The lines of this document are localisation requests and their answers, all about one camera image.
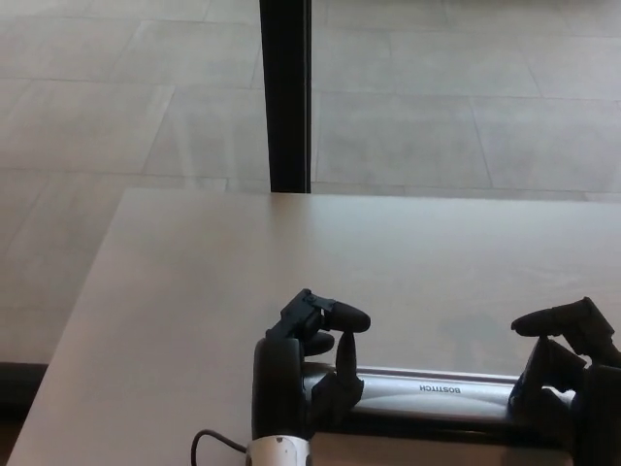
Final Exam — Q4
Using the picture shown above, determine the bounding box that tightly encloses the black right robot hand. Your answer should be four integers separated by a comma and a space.
507, 296, 621, 466

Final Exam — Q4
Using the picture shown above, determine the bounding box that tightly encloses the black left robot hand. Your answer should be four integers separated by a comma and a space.
250, 288, 373, 443

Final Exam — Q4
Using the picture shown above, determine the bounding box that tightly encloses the silver Bostitch hole punch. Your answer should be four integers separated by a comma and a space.
301, 361, 581, 438

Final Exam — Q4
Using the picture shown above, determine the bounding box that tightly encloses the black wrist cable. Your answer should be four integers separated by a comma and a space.
190, 429, 253, 466

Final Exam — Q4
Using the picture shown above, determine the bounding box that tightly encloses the black vertical post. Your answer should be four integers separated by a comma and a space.
258, 0, 313, 194

